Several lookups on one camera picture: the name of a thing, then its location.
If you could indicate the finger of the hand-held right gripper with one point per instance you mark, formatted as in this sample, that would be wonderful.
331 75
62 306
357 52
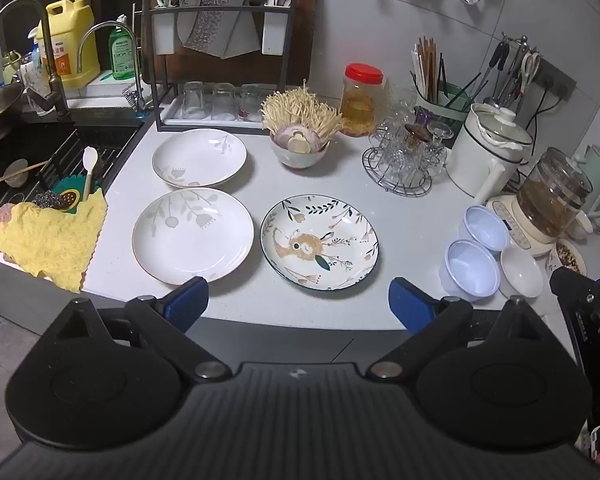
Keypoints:
571 282

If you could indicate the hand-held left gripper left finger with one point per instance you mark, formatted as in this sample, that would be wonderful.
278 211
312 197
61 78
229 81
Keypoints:
186 301

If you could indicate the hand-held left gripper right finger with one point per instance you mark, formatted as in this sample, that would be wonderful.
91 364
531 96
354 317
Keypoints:
409 305

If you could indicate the large white floral plate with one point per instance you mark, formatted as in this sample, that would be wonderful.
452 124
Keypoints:
192 237

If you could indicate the blue plastic bowl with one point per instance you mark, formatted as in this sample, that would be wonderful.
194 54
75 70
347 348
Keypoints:
485 227
470 272

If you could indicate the green-rimmed patterned plate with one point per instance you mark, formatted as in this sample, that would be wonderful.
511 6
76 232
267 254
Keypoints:
320 240

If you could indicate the small white floral plate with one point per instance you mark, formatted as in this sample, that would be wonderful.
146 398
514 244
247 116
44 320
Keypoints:
200 156

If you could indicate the patterned bowl of spices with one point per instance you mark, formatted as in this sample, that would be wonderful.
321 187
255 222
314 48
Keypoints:
570 257

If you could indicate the small white bowl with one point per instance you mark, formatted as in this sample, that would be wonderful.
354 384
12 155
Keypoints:
521 272

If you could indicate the glass electric health kettle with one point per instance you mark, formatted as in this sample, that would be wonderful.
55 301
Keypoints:
555 190

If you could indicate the yellow dish cloth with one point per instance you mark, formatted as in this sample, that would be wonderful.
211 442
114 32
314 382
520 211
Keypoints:
55 240

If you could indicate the white electric cooking pot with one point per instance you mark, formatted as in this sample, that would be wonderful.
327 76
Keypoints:
482 160

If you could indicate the green sunflower pot holder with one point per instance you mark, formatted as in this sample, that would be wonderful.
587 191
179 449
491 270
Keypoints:
70 197

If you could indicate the white silicone spatula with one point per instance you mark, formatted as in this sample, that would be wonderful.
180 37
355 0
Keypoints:
89 170

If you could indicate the brown round lid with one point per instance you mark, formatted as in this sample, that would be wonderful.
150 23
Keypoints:
417 134

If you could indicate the grey scouring pad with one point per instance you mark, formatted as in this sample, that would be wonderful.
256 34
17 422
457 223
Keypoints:
45 200

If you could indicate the white bowl with vegetables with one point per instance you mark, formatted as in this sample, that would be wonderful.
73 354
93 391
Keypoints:
300 159

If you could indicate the white drip tray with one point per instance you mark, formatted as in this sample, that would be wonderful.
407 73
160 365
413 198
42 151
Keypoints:
180 117

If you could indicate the sliced purple onion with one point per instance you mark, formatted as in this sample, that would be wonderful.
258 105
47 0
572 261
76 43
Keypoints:
296 139

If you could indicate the clear drinking glass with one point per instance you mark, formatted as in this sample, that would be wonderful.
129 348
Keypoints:
193 97
223 100
251 102

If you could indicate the black kitchen sink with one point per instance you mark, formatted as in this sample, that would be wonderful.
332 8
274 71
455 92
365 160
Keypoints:
55 145

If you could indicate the red-lidded plastic jar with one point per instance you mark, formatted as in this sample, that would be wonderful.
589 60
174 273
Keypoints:
361 102

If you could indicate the metal sink strainer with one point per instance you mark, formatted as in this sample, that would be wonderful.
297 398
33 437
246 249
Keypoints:
16 171

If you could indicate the slim chrome faucet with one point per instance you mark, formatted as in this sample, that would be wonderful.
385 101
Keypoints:
137 90

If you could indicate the black metal dish rack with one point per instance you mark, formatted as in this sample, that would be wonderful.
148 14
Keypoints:
152 85

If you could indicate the hanging kitchen utensils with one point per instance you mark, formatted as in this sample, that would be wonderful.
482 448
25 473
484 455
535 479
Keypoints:
510 70

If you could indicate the bundle of chopsticks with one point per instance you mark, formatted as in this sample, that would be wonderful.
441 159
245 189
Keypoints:
427 67

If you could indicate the green dish soap bottle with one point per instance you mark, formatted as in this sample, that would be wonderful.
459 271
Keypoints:
122 52

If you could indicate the tall dark faucet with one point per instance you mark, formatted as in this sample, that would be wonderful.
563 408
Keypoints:
50 70

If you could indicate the white cutlery holder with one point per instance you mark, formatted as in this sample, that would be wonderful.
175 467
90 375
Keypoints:
164 30
274 30

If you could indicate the yellow detergent bottle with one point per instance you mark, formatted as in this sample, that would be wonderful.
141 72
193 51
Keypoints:
70 45

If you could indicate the steel cleaver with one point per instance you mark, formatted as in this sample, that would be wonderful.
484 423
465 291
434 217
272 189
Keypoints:
215 15

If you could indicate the pale green teapot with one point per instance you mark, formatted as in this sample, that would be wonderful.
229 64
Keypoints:
11 67

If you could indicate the dark wall power outlet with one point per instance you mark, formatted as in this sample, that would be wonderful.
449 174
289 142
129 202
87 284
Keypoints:
555 77

